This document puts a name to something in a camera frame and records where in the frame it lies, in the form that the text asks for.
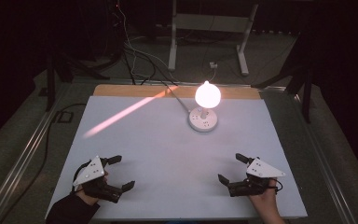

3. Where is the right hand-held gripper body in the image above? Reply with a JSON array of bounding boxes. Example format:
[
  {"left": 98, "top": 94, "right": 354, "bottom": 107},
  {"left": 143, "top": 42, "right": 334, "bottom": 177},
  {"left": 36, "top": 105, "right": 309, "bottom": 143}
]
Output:
[{"left": 227, "top": 157, "right": 286, "bottom": 198}]

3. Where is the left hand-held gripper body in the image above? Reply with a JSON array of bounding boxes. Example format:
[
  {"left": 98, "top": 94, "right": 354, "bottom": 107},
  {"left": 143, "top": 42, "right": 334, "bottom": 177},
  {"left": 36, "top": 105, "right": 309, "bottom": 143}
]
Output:
[{"left": 72, "top": 155, "right": 124, "bottom": 203}]

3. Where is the person's left hand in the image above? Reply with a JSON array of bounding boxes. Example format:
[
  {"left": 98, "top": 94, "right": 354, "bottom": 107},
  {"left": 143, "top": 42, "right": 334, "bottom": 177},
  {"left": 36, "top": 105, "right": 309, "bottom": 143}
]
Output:
[{"left": 74, "top": 188, "right": 101, "bottom": 207}]

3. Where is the person's right hand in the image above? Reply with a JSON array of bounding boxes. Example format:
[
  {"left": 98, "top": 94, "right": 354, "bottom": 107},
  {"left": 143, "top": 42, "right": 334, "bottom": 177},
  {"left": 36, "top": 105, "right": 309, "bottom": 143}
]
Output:
[{"left": 248, "top": 177, "right": 282, "bottom": 216}]

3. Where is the white table cover sheet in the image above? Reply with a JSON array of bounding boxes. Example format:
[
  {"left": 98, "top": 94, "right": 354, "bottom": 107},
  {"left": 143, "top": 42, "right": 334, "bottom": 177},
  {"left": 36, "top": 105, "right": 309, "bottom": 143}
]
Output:
[{"left": 45, "top": 94, "right": 309, "bottom": 221}]

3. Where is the round white socket base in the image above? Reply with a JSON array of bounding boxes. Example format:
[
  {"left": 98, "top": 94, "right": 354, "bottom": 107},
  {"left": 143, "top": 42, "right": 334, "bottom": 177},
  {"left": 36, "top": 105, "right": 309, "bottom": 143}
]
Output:
[{"left": 188, "top": 106, "right": 219, "bottom": 133}]

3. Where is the glowing white light bulb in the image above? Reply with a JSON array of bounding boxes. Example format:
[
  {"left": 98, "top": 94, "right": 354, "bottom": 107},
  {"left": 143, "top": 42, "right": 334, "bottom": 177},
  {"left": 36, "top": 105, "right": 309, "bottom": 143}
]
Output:
[{"left": 194, "top": 79, "right": 222, "bottom": 119}]

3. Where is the black metal stand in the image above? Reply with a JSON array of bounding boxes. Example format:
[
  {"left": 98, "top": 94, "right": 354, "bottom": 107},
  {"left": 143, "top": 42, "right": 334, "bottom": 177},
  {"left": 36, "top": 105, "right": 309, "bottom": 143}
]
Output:
[
  {"left": 251, "top": 59, "right": 313, "bottom": 124},
  {"left": 45, "top": 52, "right": 110, "bottom": 112}
]

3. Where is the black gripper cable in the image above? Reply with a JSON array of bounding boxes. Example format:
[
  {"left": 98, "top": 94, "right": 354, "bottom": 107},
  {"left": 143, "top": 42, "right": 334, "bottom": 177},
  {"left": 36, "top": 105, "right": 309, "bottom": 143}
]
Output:
[{"left": 268, "top": 178, "right": 283, "bottom": 193}]

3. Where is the black floor cable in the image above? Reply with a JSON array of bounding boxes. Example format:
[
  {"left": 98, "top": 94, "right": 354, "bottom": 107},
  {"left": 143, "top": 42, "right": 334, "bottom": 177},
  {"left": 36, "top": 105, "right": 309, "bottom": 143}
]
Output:
[{"left": 0, "top": 103, "right": 88, "bottom": 224}]

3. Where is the aluminium rail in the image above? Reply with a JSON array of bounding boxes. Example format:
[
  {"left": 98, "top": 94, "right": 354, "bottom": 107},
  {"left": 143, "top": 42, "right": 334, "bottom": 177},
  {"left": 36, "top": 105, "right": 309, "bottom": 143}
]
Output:
[
  {"left": 0, "top": 82, "right": 74, "bottom": 224},
  {"left": 292, "top": 92, "right": 358, "bottom": 224}
]

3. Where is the black rectangular bracket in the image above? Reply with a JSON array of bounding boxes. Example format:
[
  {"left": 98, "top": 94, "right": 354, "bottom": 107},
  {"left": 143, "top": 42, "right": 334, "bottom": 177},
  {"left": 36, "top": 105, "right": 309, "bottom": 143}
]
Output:
[{"left": 54, "top": 110, "right": 75, "bottom": 123}]

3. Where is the grey socket base cable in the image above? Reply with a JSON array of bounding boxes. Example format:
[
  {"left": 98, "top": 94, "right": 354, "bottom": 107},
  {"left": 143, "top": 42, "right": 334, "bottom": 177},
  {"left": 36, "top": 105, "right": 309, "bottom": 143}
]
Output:
[{"left": 122, "top": 43, "right": 191, "bottom": 114}]

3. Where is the thin white cable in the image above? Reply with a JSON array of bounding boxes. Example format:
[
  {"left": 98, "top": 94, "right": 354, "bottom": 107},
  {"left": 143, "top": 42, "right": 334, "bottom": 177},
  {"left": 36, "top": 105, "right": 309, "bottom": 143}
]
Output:
[{"left": 116, "top": 0, "right": 176, "bottom": 82}]

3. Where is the white metal stand frame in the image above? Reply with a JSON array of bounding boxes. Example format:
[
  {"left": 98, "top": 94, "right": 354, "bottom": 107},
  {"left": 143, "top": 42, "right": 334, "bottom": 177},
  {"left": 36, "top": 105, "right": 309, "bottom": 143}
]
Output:
[{"left": 167, "top": 0, "right": 260, "bottom": 77}]

